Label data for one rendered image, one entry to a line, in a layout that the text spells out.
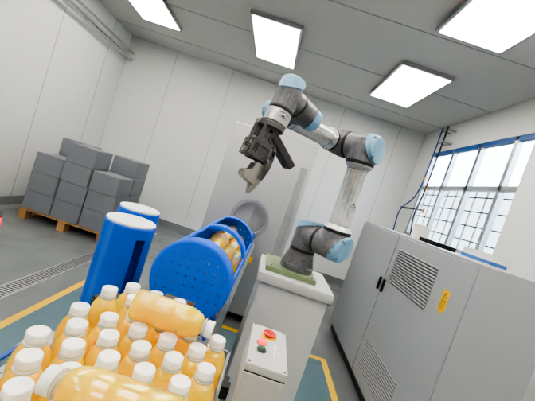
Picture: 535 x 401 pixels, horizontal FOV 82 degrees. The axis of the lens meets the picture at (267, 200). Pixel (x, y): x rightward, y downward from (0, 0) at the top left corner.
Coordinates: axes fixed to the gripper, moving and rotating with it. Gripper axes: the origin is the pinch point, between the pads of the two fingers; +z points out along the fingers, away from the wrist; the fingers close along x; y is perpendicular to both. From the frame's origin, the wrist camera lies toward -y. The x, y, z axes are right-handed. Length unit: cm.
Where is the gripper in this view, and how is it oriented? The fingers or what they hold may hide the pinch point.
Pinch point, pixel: (251, 189)
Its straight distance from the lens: 90.5
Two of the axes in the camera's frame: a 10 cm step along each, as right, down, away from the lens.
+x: 4.7, 1.6, -8.7
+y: -7.8, -3.9, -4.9
